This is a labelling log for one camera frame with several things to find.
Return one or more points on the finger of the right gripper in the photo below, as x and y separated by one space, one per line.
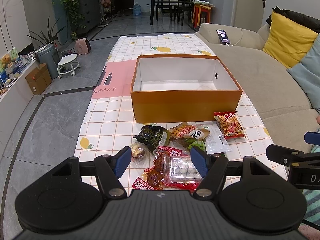
312 138

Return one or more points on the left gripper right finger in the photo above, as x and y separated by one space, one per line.
213 172

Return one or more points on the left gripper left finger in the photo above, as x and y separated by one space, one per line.
108 171

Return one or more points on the white barcode snack packet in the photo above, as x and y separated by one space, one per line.
215 142

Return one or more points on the green bean snack bag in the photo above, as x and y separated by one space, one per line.
188 143

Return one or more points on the chocolate bun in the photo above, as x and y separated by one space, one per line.
138 151

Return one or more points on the red Mini cracker bag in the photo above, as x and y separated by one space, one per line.
229 125

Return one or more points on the orange peanut snack bag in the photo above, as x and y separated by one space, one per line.
184 130

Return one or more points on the red braised meat packet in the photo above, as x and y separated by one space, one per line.
153 177

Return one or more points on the black foil snack bag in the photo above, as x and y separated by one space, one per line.
153 136

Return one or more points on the smartphone on sofa arm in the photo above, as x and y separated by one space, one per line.
222 35

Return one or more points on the beige sofa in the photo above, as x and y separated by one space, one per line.
280 102

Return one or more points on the lemon print tablecloth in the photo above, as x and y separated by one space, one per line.
109 123

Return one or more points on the light blue cushion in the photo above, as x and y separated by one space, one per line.
307 74

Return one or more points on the orange cardboard box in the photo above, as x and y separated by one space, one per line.
179 87

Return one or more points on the yellow cushion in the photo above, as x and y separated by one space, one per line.
288 41

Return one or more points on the white round stool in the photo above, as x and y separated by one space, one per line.
68 65

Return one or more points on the black jacket on sofa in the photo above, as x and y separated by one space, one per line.
292 19

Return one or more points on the brown cardboard box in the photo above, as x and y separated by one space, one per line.
39 79

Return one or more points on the pink small heater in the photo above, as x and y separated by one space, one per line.
82 46

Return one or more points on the grey trash bin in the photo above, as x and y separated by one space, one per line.
48 54

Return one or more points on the potted green plant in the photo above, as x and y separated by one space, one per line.
48 37

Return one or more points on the white door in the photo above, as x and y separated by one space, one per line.
248 14

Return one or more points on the orange red stool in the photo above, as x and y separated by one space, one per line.
201 13

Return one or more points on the blue water jug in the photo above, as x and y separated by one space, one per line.
137 10

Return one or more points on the dark drawer cabinet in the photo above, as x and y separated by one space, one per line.
90 10

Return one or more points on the dark dining table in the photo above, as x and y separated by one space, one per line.
176 8

